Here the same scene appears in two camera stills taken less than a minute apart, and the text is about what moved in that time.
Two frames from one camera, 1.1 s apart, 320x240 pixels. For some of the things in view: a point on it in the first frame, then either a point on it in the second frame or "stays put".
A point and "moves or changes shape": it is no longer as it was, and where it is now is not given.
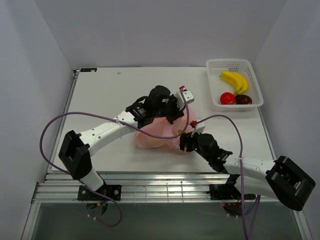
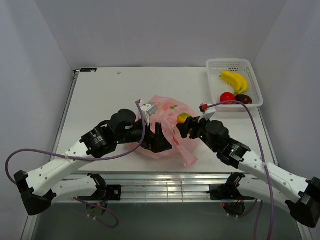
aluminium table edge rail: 62,188 stays put
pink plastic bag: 161,127 moves or changes shape
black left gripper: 177,113 → 156,142
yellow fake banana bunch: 240,83 stays put
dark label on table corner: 88,69 stays put
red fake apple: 227,98 stays put
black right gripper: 186,138 → 184,128
